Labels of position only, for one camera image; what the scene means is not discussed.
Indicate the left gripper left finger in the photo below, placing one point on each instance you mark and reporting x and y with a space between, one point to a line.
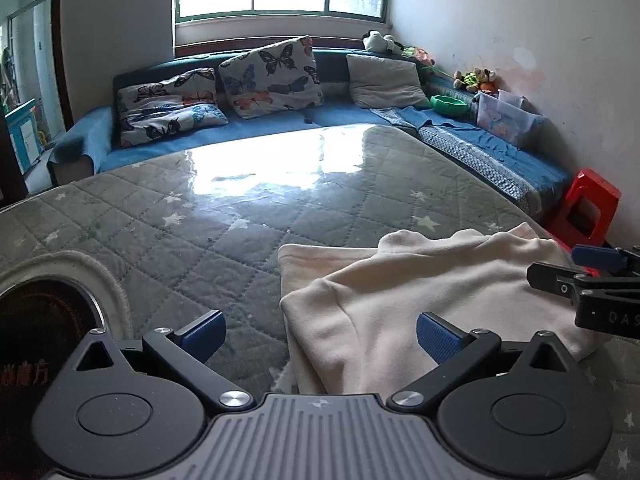
131 408

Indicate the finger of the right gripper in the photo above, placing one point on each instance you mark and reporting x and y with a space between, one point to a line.
613 261
577 286

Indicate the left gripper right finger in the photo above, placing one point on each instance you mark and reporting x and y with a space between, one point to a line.
505 409

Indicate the cream sweatshirt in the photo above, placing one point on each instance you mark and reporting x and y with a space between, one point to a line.
350 313

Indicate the red plastic stool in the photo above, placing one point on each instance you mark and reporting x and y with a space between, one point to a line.
586 211

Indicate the black round induction cooktop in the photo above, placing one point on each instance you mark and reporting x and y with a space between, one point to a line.
42 322

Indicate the clear plastic storage box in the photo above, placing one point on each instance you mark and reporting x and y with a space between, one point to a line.
510 123

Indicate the grey quilted star table cover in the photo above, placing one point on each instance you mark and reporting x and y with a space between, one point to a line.
202 228

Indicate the green plastic bowl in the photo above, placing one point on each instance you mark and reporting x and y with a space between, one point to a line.
448 106

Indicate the small plush toys pile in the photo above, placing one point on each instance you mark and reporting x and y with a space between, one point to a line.
477 80

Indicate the colourful plush toy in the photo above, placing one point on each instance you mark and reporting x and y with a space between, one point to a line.
420 55

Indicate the grey plain cushion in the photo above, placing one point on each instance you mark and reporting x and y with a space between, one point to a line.
383 82

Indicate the light blue small cabinet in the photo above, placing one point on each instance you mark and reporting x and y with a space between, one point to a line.
24 135

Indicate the flat butterfly pillow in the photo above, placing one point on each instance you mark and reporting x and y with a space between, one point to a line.
157 110

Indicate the panda plush toy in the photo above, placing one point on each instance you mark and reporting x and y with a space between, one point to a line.
374 42

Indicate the blue corner sofa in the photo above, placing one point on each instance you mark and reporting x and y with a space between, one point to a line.
526 177

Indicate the upright butterfly pillow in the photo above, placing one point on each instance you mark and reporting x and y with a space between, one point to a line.
271 79

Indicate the dark wooden door frame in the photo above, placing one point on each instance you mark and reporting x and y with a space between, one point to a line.
58 63

